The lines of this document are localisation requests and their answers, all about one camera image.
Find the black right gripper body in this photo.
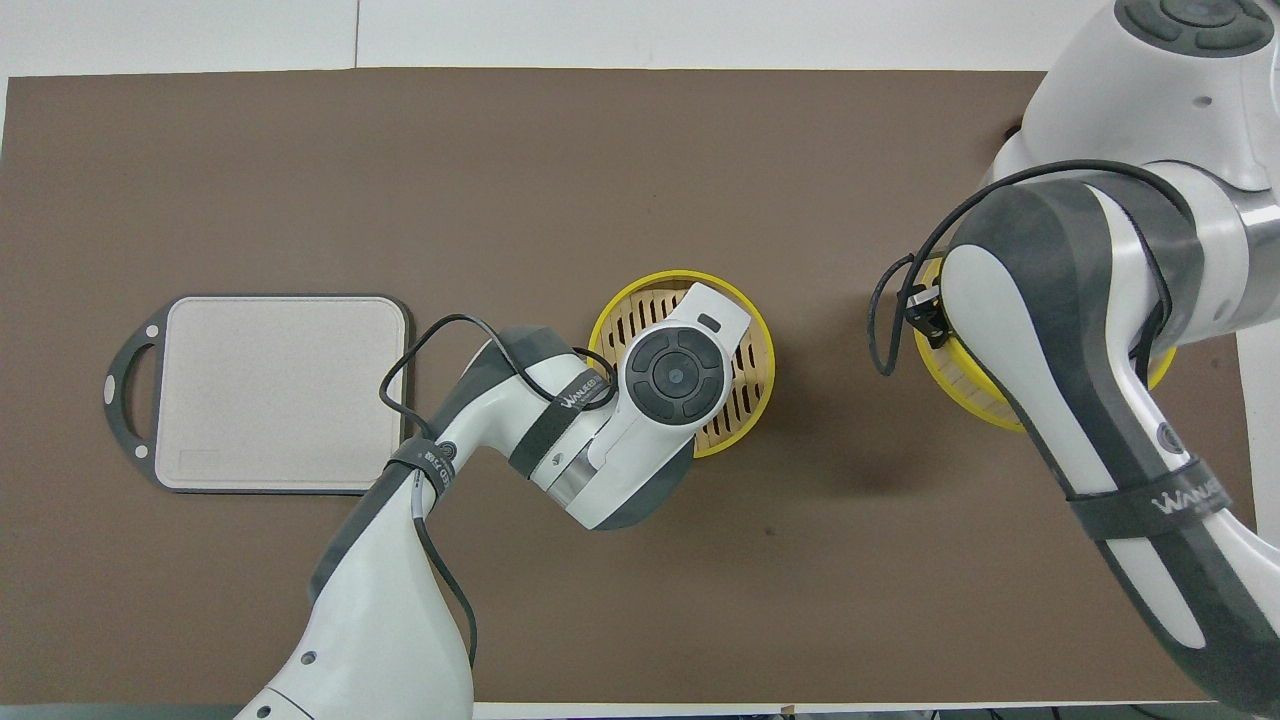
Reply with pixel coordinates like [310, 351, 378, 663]
[905, 285, 949, 349]

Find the yellow bamboo steamer basket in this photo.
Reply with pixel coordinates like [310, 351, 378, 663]
[912, 255, 1179, 433]
[588, 270, 776, 459]

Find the brown table mat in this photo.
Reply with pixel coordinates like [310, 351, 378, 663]
[0, 67, 1277, 706]

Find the grey white cutting board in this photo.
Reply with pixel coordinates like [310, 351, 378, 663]
[103, 293, 412, 496]

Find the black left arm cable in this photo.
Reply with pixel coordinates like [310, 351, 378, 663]
[378, 315, 616, 671]

